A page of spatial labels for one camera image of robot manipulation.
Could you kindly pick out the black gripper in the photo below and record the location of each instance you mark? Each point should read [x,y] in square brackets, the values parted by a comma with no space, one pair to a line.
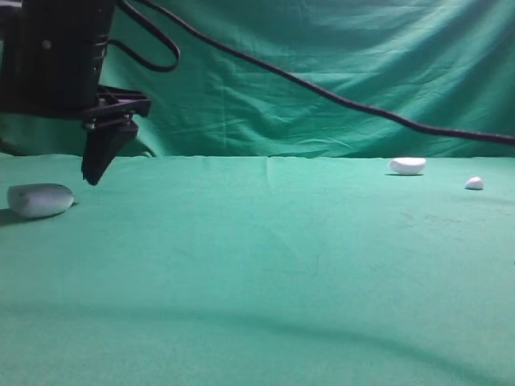
[52,53]

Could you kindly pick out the white bluetooth earphone case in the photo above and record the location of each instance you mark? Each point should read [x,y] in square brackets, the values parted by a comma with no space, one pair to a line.
[33,201]

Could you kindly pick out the green table cloth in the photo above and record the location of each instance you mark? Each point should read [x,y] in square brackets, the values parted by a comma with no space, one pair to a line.
[261,271]

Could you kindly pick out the green backdrop curtain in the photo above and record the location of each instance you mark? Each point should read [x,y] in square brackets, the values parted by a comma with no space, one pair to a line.
[443,63]

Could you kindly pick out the small white earbud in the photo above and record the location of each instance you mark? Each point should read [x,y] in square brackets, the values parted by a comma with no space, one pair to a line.
[474,183]

